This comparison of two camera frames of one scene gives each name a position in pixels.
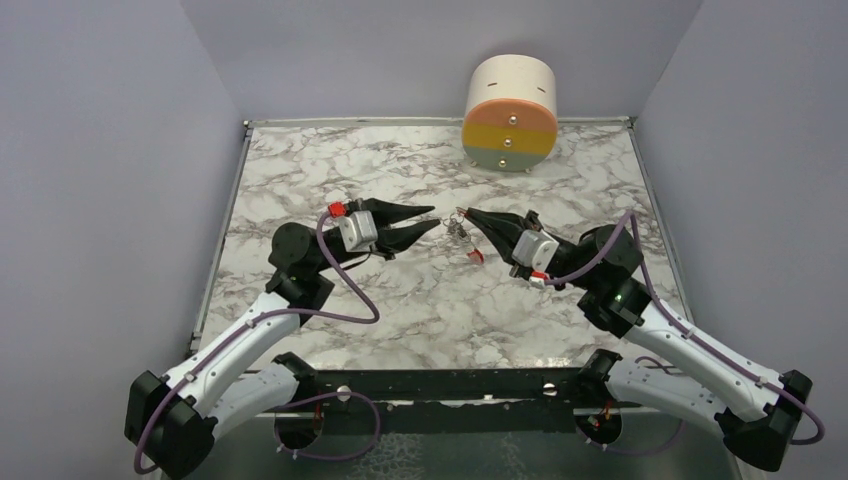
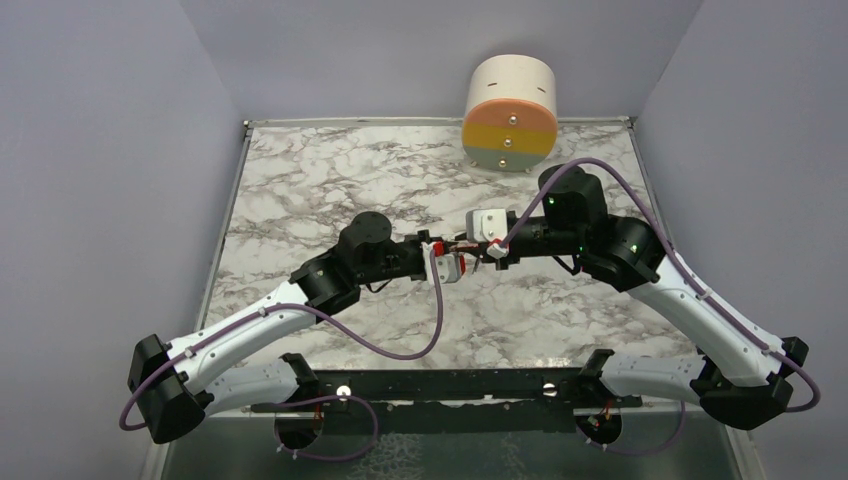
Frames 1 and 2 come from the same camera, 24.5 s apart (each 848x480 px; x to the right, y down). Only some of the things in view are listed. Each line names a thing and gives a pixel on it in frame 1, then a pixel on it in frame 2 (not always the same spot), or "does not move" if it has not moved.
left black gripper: x=397 y=239 -> x=423 y=236
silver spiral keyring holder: x=455 y=227 -> x=466 y=244
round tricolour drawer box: x=510 y=121 does not move
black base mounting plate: x=514 y=401 does not move
